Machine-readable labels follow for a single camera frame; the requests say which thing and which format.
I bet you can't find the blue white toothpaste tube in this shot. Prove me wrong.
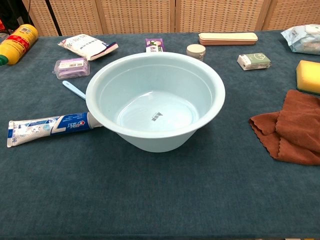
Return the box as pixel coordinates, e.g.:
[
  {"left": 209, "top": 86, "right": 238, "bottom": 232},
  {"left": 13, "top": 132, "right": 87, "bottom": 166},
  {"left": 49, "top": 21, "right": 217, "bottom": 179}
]
[{"left": 6, "top": 111, "right": 104, "bottom": 148}]

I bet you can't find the black tripod stand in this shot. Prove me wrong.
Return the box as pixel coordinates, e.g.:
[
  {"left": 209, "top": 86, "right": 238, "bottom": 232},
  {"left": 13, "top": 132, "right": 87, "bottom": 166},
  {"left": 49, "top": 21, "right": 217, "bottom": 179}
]
[{"left": 44, "top": 0, "right": 63, "bottom": 37}]

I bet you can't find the purple floss pick box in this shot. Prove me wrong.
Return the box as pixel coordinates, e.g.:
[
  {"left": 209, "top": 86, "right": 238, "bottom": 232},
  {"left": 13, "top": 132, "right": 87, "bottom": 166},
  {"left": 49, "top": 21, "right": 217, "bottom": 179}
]
[{"left": 52, "top": 57, "right": 91, "bottom": 80}]

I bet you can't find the white tissue packet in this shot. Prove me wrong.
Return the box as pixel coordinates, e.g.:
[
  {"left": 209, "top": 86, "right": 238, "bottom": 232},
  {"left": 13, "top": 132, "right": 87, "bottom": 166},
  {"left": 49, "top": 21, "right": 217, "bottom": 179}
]
[{"left": 57, "top": 33, "right": 119, "bottom": 62}]

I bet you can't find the long beige pink case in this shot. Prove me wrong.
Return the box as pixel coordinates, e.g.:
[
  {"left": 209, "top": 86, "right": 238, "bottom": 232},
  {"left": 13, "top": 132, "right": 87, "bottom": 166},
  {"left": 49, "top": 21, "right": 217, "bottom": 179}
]
[{"left": 198, "top": 32, "right": 259, "bottom": 46}]

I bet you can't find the purple toothpaste carton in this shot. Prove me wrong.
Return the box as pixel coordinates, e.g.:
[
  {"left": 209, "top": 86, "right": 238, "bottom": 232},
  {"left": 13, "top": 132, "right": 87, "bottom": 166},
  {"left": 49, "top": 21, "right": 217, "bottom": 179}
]
[{"left": 145, "top": 37, "right": 166, "bottom": 53}]

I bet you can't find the yellow bottle red label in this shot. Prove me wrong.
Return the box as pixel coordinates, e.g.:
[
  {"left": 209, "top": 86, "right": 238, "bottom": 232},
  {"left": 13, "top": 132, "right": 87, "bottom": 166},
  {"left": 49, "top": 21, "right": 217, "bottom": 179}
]
[{"left": 0, "top": 23, "right": 39, "bottom": 67}]

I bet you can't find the light blue wet wipes pack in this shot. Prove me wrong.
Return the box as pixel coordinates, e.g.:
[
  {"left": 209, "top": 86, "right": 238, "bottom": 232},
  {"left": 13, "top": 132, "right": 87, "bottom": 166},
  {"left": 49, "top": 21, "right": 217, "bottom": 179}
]
[{"left": 280, "top": 23, "right": 320, "bottom": 56}]

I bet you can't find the yellow sponge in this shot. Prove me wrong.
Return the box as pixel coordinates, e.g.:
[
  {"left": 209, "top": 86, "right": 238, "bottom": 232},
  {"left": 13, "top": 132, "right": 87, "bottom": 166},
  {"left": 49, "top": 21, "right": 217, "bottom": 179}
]
[{"left": 296, "top": 59, "right": 320, "bottom": 96}]

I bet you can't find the green white tissue pack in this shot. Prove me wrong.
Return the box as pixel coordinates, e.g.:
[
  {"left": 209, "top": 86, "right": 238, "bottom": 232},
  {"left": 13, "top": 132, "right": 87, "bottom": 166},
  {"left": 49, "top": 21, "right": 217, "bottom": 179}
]
[{"left": 236, "top": 52, "right": 272, "bottom": 72}]

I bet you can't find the light blue plastic basin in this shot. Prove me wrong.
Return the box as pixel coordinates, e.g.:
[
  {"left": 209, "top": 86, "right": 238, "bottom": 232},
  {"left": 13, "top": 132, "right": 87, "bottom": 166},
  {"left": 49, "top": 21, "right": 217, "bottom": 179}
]
[{"left": 85, "top": 51, "right": 226, "bottom": 153}]

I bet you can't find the small white cream jar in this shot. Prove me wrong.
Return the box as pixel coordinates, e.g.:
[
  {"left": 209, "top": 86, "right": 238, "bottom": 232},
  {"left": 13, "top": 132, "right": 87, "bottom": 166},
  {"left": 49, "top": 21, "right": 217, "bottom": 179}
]
[{"left": 186, "top": 43, "right": 207, "bottom": 62}]

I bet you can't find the woven folding screen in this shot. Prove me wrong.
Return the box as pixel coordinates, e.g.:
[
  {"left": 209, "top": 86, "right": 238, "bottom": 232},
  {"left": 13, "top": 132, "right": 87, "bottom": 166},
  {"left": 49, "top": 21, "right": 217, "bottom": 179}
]
[{"left": 21, "top": 0, "right": 320, "bottom": 37}]

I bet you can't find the light blue toothbrush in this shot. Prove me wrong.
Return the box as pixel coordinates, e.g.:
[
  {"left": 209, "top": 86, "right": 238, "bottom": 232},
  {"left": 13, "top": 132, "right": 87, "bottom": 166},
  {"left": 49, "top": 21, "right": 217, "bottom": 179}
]
[{"left": 62, "top": 80, "right": 87, "bottom": 101}]

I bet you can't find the teal fabric table cover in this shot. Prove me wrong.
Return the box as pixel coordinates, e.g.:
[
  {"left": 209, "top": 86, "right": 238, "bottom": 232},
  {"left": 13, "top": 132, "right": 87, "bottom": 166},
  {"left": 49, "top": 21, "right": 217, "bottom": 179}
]
[{"left": 0, "top": 29, "right": 320, "bottom": 240}]

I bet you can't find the brown cloth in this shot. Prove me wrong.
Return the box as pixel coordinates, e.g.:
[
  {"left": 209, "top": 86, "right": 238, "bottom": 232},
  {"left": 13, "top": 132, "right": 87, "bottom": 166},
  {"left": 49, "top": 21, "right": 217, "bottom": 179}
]
[{"left": 248, "top": 89, "right": 320, "bottom": 166}]

